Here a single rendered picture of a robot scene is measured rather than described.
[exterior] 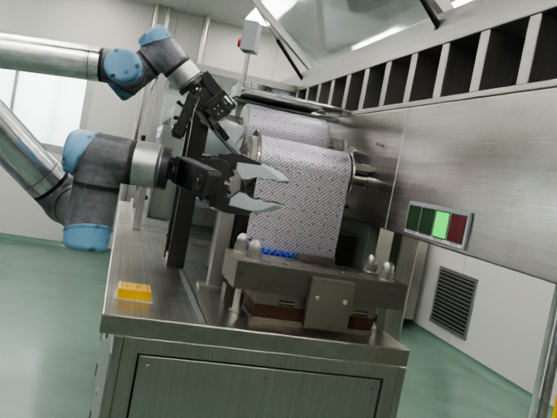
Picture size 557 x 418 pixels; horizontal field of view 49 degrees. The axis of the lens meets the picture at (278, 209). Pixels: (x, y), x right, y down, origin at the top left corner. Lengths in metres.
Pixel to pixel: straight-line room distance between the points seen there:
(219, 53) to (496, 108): 6.11
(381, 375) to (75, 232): 0.73
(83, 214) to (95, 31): 6.16
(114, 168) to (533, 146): 0.68
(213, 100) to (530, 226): 0.81
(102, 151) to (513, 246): 0.68
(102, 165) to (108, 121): 6.01
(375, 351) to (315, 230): 0.35
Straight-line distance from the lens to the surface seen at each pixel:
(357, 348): 1.35
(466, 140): 1.24
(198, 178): 0.93
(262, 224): 1.49
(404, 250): 1.78
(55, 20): 7.17
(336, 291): 1.34
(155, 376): 1.27
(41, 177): 1.11
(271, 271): 1.31
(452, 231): 1.21
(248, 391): 1.31
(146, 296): 1.35
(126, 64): 1.36
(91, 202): 1.01
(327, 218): 1.53
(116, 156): 1.00
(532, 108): 1.10
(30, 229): 7.14
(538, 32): 1.17
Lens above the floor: 1.22
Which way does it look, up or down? 3 degrees down
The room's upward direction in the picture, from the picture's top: 11 degrees clockwise
